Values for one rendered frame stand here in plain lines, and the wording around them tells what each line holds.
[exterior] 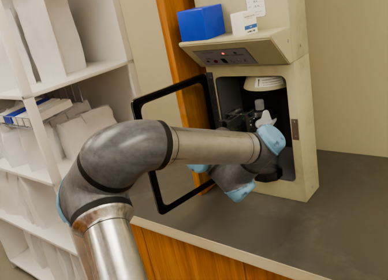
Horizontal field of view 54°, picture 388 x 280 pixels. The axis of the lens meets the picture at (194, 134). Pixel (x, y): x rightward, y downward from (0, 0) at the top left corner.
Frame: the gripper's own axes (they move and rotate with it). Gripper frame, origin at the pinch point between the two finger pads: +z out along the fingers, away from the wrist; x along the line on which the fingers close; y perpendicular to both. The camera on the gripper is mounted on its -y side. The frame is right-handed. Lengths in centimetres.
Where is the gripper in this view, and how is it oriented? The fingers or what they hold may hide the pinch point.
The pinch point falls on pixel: (260, 120)
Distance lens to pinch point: 126.0
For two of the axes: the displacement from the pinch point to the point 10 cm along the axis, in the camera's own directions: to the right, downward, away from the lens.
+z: 6.1, -3.8, 7.0
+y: -1.8, -9.2, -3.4
